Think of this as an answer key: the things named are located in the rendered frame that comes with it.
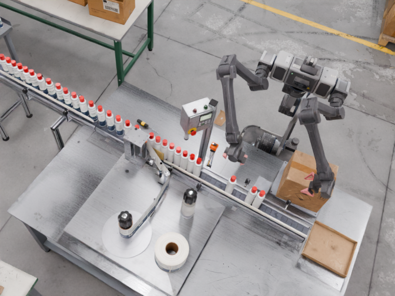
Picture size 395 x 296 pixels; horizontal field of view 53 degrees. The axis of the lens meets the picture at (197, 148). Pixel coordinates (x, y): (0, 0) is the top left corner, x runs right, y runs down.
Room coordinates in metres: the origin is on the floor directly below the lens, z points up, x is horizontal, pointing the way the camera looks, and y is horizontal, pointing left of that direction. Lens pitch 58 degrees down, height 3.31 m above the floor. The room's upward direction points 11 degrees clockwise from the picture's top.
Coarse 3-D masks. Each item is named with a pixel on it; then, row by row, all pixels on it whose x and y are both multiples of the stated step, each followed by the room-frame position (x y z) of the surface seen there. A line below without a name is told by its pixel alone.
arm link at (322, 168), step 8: (312, 120) 1.39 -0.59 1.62; (320, 120) 1.39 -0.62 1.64; (312, 128) 1.35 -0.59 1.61; (312, 136) 1.33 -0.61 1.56; (312, 144) 1.31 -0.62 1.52; (320, 144) 1.31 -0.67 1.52; (320, 152) 1.28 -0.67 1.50; (320, 160) 1.26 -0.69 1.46; (320, 168) 1.23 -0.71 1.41; (328, 168) 1.24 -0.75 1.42; (320, 176) 1.21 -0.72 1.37; (328, 176) 1.20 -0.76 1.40
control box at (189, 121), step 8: (192, 104) 1.46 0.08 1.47; (200, 104) 1.47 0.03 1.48; (184, 112) 1.41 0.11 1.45; (192, 112) 1.40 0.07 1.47; (200, 112) 1.41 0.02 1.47; (208, 112) 1.43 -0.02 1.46; (184, 120) 1.40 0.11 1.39; (192, 120) 1.38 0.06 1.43; (184, 128) 1.39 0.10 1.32; (192, 128) 1.38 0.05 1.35; (200, 128) 1.41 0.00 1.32
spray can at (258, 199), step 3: (261, 192) 1.18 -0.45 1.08; (264, 192) 1.19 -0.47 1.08; (258, 195) 1.18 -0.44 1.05; (261, 195) 1.17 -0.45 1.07; (264, 195) 1.18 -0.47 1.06; (255, 198) 1.19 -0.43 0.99; (258, 198) 1.17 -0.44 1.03; (261, 198) 1.17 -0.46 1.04; (264, 198) 1.17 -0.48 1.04; (255, 201) 1.17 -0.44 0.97; (258, 201) 1.16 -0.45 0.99; (261, 201) 1.17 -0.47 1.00; (252, 204) 1.18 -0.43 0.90; (255, 204) 1.16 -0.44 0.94; (258, 204) 1.16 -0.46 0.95; (255, 207) 1.16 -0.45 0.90; (258, 207) 1.17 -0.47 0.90
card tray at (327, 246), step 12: (312, 228) 1.12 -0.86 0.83; (324, 228) 1.14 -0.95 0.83; (312, 240) 1.04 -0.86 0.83; (324, 240) 1.05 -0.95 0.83; (336, 240) 1.07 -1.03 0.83; (348, 240) 1.09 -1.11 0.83; (312, 252) 0.96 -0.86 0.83; (324, 252) 0.97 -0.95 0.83; (336, 252) 0.99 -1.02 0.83; (348, 252) 1.00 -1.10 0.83; (324, 264) 0.88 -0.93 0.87; (336, 264) 0.91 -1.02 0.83; (348, 264) 0.92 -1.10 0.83
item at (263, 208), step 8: (104, 128) 1.56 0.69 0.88; (120, 136) 1.52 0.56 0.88; (200, 176) 1.33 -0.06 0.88; (208, 176) 1.34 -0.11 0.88; (216, 184) 1.29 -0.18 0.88; (224, 184) 1.30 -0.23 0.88; (232, 192) 1.25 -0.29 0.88; (240, 192) 1.26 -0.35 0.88; (264, 208) 1.18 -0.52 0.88; (272, 208) 1.19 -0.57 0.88; (264, 216) 1.12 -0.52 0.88; (272, 216) 1.13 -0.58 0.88; (280, 216) 1.14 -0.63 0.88; (280, 224) 1.09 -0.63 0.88; (288, 224) 1.10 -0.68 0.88; (296, 224) 1.11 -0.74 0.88; (304, 232) 1.06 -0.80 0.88
